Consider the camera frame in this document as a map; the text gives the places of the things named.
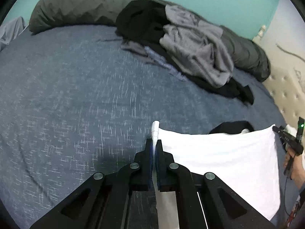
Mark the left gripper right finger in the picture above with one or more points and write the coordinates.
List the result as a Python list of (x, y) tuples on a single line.
[(190, 200)]

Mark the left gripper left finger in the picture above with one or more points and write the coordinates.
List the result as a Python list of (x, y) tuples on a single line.
[(102, 201)]

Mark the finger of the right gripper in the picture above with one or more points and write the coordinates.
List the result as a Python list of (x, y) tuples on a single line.
[(282, 134)]

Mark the white polo shirt black trim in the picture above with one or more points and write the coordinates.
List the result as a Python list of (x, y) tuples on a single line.
[(246, 162)]

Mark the folded white clothes stack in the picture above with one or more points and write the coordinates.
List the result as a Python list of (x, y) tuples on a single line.
[(291, 130)]

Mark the person's right hand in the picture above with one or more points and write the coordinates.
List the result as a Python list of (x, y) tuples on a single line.
[(297, 170)]

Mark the cream tufted headboard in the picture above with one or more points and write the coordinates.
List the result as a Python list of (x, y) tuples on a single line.
[(285, 81)]

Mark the floor clutter pile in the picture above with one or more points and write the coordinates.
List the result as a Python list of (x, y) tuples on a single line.
[(293, 213)]

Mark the grey crumpled garment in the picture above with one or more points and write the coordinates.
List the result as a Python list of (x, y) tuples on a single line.
[(196, 46)]

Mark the blue striped garment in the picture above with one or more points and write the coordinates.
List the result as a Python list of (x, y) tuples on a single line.
[(162, 62)]

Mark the black garment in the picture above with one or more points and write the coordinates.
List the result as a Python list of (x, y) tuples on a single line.
[(143, 21)]

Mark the light grey pillow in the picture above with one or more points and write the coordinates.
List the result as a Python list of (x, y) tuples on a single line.
[(10, 31)]

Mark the dark grey rolled duvet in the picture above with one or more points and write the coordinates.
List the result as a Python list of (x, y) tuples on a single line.
[(47, 14)]

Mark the black tracker camera box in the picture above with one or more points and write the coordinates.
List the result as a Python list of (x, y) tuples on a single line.
[(300, 129)]

